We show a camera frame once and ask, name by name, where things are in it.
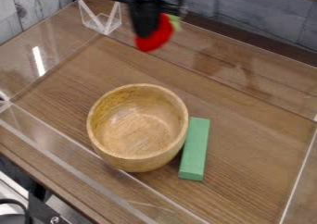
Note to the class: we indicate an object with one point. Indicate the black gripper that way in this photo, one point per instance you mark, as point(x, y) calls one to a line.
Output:
point(144, 13)

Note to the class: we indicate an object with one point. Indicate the wooden bowl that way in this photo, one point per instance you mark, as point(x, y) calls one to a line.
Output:
point(136, 126)

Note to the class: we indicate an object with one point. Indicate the green rectangular block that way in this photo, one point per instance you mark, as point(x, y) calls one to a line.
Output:
point(194, 153)

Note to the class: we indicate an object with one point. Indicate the black metal clamp bracket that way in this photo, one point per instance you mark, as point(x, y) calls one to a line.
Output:
point(41, 214)

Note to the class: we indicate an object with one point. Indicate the red plush fruit green stem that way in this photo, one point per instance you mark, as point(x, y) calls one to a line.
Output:
point(162, 34)

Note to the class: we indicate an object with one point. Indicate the clear acrylic enclosure wall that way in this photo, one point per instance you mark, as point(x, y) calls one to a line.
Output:
point(257, 96)

